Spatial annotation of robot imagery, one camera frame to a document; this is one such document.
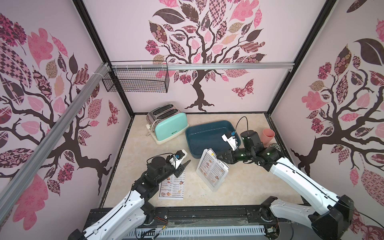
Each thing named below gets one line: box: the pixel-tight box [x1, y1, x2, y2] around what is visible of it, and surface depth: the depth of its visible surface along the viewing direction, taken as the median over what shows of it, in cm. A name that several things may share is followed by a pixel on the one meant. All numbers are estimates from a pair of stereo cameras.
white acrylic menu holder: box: [196, 148, 230, 192], surface depth 77 cm
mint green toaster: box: [146, 103, 189, 145], surface depth 99 cm
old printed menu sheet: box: [158, 169, 186, 200], surface depth 85 cm
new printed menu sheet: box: [199, 149, 229, 188], surface depth 77 cm
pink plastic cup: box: [260, 128, 276, 147], surface depth 99 cm
